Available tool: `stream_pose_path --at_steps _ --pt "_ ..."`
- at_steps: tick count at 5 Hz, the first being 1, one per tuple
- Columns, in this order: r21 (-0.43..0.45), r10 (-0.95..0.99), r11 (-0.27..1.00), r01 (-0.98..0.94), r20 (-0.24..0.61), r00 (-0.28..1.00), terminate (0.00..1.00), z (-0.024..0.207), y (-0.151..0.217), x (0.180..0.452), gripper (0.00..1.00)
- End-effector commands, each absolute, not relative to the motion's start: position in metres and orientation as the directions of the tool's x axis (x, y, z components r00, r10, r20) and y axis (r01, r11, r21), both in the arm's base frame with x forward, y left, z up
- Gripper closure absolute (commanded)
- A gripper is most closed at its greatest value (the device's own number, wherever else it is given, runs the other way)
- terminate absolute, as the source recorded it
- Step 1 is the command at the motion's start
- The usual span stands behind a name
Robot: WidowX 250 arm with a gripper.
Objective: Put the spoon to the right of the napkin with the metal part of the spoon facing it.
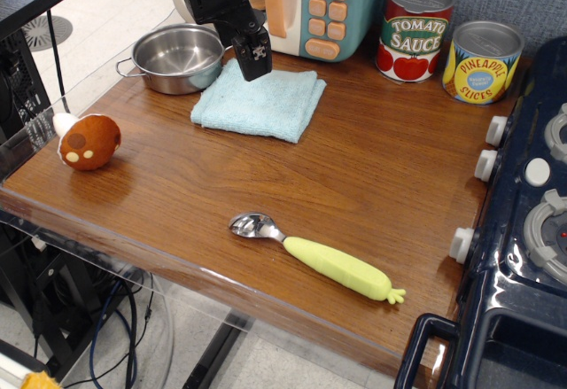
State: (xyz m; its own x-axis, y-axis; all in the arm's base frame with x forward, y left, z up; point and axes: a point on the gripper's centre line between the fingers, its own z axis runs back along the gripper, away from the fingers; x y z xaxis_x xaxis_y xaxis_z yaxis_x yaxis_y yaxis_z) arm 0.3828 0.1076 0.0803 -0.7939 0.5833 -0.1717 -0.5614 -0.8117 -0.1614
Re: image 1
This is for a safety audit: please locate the dark blue toy stove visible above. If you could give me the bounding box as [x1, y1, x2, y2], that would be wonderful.
[395, 37, 566, 388]

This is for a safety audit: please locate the light blue folded towel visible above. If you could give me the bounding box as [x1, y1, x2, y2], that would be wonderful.
[190, 58, 327, 144]

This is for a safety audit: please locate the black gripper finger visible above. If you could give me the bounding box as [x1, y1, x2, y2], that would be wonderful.
[232, 35, 254, 82]
[247, 41, 272, 80]

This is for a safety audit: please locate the black computer tower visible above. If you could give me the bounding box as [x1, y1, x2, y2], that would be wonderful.
[0, 29, 50, 144]

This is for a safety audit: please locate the clear acrylic table guard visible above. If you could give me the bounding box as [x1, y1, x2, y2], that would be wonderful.
[0, 3, 448, 377]

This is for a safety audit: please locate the blue cable under table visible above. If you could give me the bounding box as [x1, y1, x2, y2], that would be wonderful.
[88, 280, 136, 389]

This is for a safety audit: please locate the pineapple slices can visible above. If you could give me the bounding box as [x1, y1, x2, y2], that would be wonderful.
[442, 20, 524, 105]

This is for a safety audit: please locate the yellow handled metal spoon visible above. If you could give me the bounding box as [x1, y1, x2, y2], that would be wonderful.
[229, 212, 406, 305]

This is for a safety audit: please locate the teal toy microwave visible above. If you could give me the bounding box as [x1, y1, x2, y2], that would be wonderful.
[166, 0, 391, 63]

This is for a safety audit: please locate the white stove knob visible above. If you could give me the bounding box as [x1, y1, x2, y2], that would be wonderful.
[449, 228, 475, 264]
[485, 116, 508, 147]
[474, 150, 498, 183]

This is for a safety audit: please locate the tomato sauce can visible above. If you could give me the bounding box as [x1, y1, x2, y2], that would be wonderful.
[376, 0, 455, 82]

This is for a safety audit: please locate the yellow plush object corner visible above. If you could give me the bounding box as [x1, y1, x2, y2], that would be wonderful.
[19, 371, 61, 389]

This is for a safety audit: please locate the brown plush mushroom toy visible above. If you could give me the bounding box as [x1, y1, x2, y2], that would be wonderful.
[52, 113, 121, 171]

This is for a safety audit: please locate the white stove knob rear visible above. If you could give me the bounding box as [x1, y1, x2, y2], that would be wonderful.
[485, 116, 508, 147]

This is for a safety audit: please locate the black table leg frame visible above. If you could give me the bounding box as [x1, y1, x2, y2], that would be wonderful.
[182, 313, 248, 389]

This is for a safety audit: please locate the small steel pot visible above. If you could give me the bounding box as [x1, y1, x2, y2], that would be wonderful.
[115, 23, 226, 95]

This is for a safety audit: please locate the white stove knob middle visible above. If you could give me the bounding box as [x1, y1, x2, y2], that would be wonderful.
[474, 150, 498, 183]

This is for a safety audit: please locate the white stove knob front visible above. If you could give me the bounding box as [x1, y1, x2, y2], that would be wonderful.
[449, 228, 475, 264]

